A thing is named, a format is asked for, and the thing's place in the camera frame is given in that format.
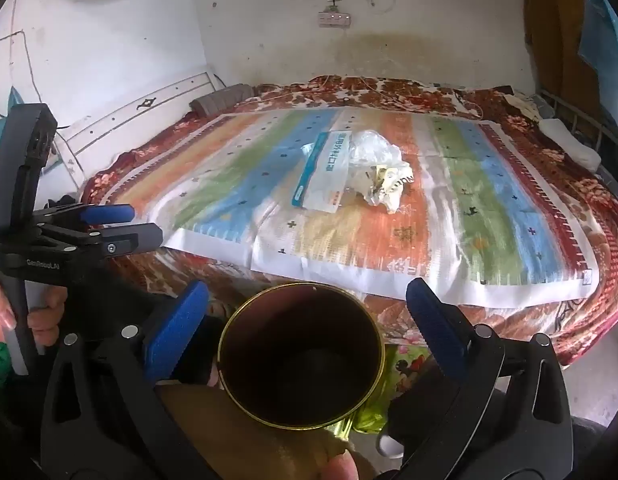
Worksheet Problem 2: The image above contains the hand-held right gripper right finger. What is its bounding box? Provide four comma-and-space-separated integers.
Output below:
376, 277, 575, 480

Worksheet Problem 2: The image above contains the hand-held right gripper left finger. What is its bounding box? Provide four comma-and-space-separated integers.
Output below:
39, 280, 230, 480

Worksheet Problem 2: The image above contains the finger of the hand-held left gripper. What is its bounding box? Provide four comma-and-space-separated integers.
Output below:
36, 203, 136, 227
39, 222, 164, 262

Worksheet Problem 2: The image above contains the gold-rimmed round trash can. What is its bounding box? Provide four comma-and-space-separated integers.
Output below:
218, 282, 386, 432

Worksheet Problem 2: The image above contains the white plastic wrapper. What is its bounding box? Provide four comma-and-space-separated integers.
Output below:
361, 160, 416, 213

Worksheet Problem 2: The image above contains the cream paper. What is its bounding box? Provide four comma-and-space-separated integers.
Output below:
348, 165, 382, 198

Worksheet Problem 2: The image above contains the white plastic bag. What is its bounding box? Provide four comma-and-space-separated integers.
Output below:
345, 130, 406, 171

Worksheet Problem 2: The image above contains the white medicine box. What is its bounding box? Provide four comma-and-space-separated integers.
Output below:
290, 130, 354, 212

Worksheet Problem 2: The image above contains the person's left hand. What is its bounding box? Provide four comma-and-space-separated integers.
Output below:
0, 275, 70, 361

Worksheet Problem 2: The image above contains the person's right hand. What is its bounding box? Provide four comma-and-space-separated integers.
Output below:
321, 452, 361, 480

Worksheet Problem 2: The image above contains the green printed plastic bag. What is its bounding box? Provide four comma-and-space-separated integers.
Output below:
351, 342, 432, 436

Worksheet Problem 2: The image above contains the teal cloth bag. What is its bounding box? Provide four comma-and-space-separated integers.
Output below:
0, 85, 27, 148

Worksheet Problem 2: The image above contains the white headboard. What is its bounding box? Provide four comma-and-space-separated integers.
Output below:
54, 71, 215, 183

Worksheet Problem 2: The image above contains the striped colourful mat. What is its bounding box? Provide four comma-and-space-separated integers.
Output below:
116, 107, 601, 308

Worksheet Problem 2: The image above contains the white slipper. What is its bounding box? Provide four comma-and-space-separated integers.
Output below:
378, 432, 407, 461

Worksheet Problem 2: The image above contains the brown floral blanket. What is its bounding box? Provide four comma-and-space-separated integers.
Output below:
79, 75, 618, 368

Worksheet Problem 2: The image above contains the grey pillow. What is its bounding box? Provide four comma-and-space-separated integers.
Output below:
189, 84, 255, 116

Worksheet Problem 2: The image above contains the white rolled cloth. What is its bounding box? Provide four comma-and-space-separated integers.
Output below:
539, 119, 602, 171

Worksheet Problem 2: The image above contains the pale cloth pile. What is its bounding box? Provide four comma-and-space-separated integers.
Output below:
504, 92, 545, 122

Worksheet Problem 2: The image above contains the white power strip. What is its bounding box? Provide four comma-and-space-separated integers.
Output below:
318, 10, 353, 28

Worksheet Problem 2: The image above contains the brown hanging cloth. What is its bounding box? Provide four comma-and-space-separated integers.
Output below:
523, 0, 597, 121

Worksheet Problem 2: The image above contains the metal bed rail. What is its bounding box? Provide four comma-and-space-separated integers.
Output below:
532, 87, 618, 196

